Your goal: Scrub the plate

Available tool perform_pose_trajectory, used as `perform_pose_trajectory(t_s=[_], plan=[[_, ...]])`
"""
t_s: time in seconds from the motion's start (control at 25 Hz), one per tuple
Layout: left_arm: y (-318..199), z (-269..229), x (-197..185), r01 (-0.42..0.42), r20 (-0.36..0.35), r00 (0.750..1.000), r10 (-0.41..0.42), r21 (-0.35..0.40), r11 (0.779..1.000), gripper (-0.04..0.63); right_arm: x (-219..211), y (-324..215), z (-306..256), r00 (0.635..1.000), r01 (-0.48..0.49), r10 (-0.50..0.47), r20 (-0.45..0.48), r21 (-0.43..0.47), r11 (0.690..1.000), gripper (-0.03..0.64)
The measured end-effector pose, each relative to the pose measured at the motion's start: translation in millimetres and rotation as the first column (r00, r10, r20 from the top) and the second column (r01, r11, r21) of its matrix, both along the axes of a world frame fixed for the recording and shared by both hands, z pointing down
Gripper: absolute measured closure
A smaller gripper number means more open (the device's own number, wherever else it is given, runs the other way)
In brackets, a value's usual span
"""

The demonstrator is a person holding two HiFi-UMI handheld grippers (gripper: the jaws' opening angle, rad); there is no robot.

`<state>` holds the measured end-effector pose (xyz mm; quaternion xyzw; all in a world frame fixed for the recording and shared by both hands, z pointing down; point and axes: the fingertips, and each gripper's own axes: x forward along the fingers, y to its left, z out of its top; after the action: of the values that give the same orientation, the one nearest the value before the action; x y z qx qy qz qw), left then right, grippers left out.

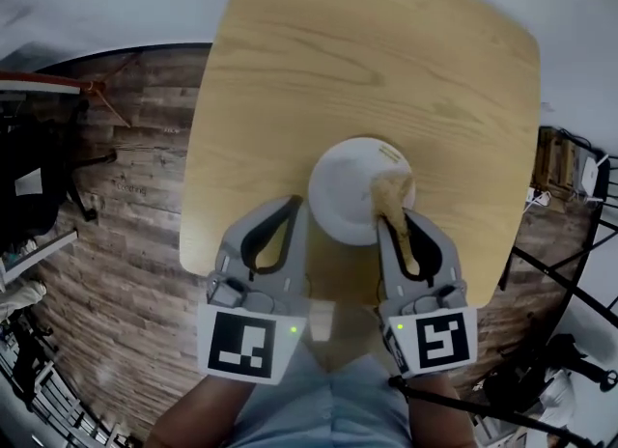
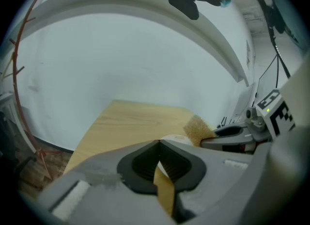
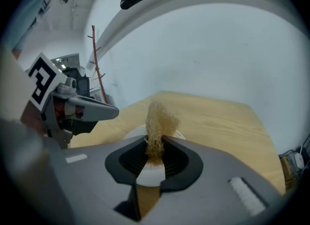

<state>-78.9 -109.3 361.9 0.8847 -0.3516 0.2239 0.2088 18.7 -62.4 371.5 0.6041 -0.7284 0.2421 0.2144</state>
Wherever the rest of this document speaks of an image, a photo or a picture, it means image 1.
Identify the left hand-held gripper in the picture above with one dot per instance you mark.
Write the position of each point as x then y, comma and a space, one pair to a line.
241, 344

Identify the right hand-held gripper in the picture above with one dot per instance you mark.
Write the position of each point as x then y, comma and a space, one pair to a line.
439, 340

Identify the white round plate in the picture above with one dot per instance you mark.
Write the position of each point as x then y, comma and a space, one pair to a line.
343, 195

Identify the person's right forearm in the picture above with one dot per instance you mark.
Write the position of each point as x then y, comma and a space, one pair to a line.
439, 417

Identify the person's left forearm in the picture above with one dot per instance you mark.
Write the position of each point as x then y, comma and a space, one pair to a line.
193, 412

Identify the white power strip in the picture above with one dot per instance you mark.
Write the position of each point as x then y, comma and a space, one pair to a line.
540, 200

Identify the person's light blue shirt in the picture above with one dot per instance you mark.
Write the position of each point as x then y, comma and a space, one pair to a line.
328, 412

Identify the wooden crate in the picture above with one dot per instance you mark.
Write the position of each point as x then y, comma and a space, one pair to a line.
555, 161

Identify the white router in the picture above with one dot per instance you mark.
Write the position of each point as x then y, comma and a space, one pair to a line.
593, 176

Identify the black office chair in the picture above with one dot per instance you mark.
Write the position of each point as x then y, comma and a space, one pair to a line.
29, 185

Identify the black metal rack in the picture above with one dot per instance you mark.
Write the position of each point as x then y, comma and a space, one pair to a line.
58, 398

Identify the white desk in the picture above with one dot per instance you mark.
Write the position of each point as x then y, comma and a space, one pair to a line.
48, 89

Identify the red-brown coat rack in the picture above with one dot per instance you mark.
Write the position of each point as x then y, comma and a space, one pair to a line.
48, 80

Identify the black metal frame stand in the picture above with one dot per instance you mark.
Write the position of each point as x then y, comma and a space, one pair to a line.
579, 262

